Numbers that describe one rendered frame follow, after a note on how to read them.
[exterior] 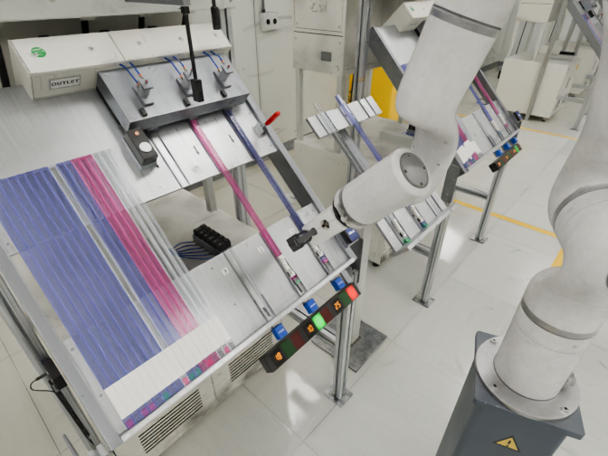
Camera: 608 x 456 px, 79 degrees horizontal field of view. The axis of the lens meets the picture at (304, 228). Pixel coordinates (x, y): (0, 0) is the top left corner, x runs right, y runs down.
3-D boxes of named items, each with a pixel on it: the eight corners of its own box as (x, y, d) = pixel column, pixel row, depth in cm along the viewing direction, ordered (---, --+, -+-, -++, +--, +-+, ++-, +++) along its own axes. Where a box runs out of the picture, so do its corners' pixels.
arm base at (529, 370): (569, 355, 80) (609, 291, 70) (587, 438, 66) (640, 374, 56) (475, 328, 86) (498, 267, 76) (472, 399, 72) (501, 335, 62)
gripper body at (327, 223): (346, 236, 66) (313, 253, 75) (378, 213, 72) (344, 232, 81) (325, 200, 66) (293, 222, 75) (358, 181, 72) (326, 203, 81)
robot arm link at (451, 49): (482, 17, 56) (397, 184, 74) (419, -1, 47) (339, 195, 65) (536, 39, 51) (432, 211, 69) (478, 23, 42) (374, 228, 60)
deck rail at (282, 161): (344, 264, 110) (357, 258, 105) (340, 267, 109) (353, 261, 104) (215, 66, 113) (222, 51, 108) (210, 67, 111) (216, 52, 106)
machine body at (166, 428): (284, 357, 163) (280, 242, 128) (131, 493, 120) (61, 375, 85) (198, 288, 199) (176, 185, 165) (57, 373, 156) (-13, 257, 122)
